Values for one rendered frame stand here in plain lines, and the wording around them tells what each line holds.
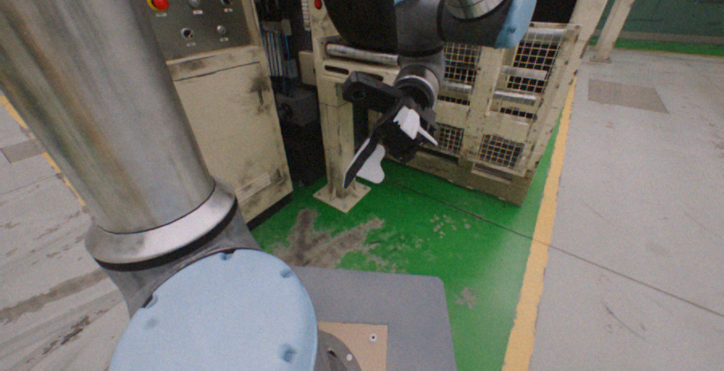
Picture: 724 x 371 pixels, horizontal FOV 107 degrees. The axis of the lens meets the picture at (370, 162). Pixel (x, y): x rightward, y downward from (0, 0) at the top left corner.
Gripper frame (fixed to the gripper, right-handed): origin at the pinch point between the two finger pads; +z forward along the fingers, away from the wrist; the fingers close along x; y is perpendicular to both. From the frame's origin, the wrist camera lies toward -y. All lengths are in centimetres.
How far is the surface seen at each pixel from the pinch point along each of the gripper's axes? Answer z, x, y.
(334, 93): -81, 58, -11
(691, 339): -40, 5, 149
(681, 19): -863, -172, 494
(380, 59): -69, 23, -5
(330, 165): -76, 97, 12
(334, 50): -75, 37, -21
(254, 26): -76, 54, -53
